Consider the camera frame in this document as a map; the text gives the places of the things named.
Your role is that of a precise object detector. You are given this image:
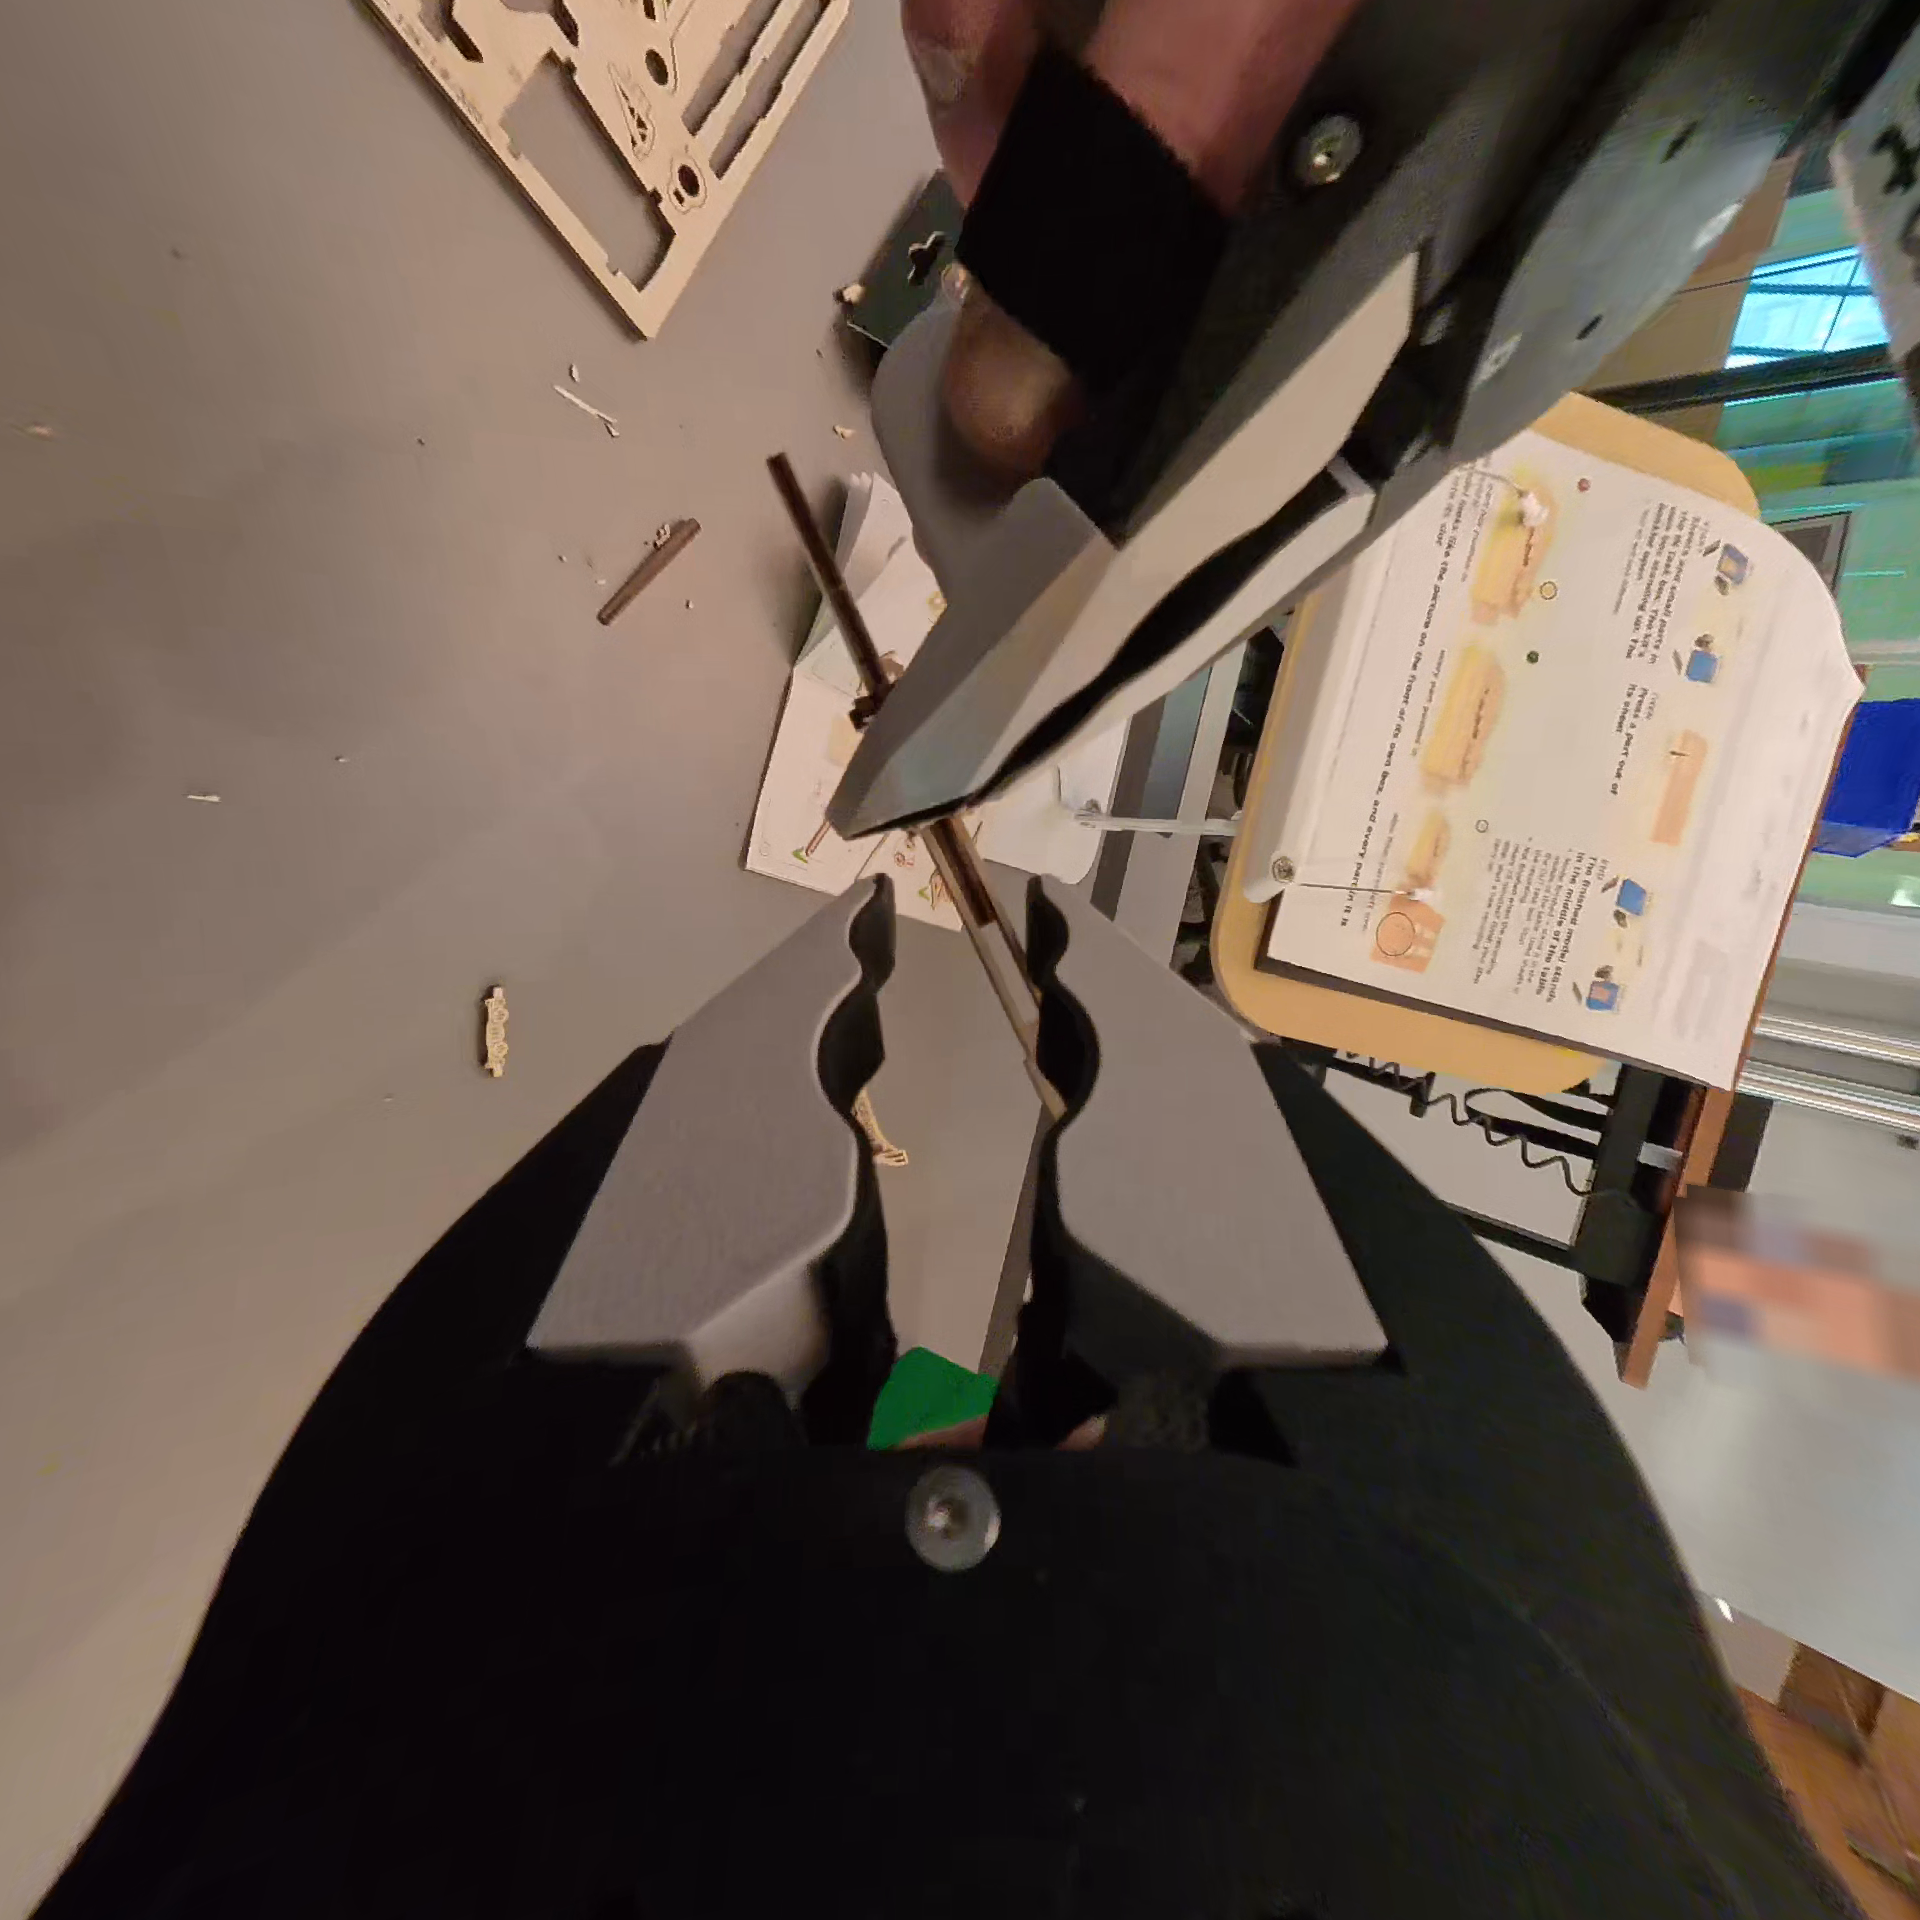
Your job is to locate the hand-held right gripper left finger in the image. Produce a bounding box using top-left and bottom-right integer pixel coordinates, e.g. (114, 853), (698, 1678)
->
(525, 877), (902, 1427)

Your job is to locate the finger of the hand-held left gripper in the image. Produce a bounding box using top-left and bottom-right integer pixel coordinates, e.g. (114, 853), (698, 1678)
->
(825, 246), (1423, 838)
(960, 450), (1383, 811)

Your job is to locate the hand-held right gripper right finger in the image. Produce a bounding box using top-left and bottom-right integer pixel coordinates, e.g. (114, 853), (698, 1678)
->
(1024, 877), (1390, 1420)

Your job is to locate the long wooden shaft with collars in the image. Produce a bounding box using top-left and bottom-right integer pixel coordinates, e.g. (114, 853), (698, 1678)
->
(768, 454), (1070, 1125)

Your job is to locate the person's left hand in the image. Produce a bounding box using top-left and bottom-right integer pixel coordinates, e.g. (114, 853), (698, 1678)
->
(901, 0), (1348, 472)

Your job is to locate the wooden clipboard board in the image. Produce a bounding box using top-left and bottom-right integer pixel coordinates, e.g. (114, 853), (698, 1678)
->
(1207, 394), (1765, 1098)

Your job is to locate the instruction booklet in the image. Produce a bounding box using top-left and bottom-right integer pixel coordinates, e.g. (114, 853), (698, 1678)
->
(743, 472), (1143, 939)

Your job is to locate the short wooden rod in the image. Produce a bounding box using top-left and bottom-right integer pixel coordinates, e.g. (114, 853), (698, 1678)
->
(596, 517), (704, 629)

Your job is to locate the printed instruction sheet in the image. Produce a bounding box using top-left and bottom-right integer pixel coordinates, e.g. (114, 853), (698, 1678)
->
(1266, 427), (1870, 1089)

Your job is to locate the black kit box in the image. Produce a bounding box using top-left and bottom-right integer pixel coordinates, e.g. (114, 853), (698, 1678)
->
(861, 168), (968, 338)

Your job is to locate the blue plastic bin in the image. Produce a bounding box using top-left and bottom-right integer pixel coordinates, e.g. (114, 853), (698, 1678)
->
(1821, 697), (1920, 859)

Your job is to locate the laser-cut wooden part sheet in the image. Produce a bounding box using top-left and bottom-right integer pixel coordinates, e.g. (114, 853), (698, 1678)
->
(359, 0), (854, 338)

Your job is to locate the black coiled cable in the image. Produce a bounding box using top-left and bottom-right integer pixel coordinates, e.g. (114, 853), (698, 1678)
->
(1319, 1049), (1594, 1190)

